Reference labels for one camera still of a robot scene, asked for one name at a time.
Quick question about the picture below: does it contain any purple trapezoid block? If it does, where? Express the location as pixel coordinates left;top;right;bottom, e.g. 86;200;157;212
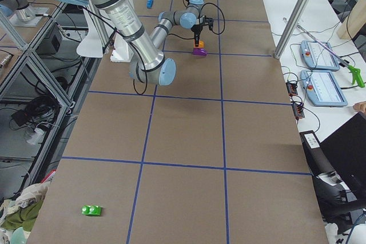
192;47;208;57

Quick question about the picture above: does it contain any long blue block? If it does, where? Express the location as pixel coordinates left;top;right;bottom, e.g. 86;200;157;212
146;0;154;9

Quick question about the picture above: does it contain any far teach pendant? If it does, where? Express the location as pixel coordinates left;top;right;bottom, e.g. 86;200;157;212
300;40;340;71

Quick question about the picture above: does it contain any teach pendant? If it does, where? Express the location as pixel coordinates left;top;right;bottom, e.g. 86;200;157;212
300;70;348;107
300;40;340;71

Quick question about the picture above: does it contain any brown paper table cover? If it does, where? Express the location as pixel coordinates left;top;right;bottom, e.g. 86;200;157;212
28;0;327;243

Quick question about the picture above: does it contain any near teach pendant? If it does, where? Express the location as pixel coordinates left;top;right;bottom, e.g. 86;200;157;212
300;70;348;107

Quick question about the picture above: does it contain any green reacher grabber tool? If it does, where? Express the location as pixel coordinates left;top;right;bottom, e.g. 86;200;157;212
283;17;366;89

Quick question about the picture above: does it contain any green double block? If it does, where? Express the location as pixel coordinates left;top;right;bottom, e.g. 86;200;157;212
81;205;103;217

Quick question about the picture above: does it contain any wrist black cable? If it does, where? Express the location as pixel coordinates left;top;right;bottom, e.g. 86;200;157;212
168;2;226;41

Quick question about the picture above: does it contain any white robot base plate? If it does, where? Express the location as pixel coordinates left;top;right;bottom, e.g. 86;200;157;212
110;0;135;63

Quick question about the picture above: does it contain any aluminium frame post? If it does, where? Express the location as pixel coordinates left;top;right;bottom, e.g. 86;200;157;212
273;0;309;59

